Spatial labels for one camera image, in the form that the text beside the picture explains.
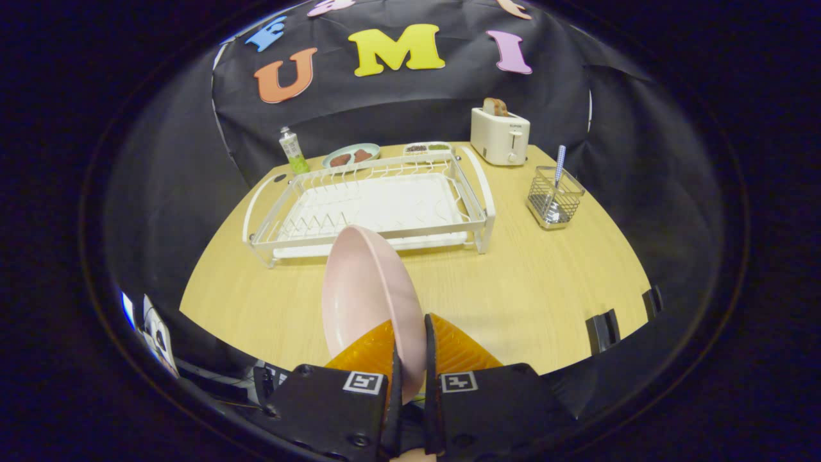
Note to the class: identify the brown toast slice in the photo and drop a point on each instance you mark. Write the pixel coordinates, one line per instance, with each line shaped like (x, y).
(495, 107)

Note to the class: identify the green liquid bottle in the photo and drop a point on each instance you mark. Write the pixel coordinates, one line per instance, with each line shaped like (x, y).
(293, 151)

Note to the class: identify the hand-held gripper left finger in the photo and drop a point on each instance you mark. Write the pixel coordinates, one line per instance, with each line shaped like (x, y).
(396, 417)

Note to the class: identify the black backdrop cloth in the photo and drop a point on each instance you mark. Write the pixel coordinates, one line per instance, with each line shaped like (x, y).
(397, 102)

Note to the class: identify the black table clamp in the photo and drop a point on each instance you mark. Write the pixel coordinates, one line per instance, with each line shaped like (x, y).
(603, 330)
(653, 303)

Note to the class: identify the pink plate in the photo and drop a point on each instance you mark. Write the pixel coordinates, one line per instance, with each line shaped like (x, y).
(365, 289)

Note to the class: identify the white toaster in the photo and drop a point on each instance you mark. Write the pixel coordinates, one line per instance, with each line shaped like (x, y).
(494, 138)

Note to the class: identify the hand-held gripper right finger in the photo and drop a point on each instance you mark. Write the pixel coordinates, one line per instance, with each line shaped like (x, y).
(430, 385)

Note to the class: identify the white divided seed tray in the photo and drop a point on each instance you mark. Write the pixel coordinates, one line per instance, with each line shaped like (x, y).
(410, 153)

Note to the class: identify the light green plate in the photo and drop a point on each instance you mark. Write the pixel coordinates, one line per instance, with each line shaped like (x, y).
(346, 149)

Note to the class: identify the white plastic drip tray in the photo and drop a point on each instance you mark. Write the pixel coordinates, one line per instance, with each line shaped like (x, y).
(385, 205)

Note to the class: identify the brown meat piece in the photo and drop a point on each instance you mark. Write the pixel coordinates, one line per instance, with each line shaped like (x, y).
(363, 155)
(340, 160)

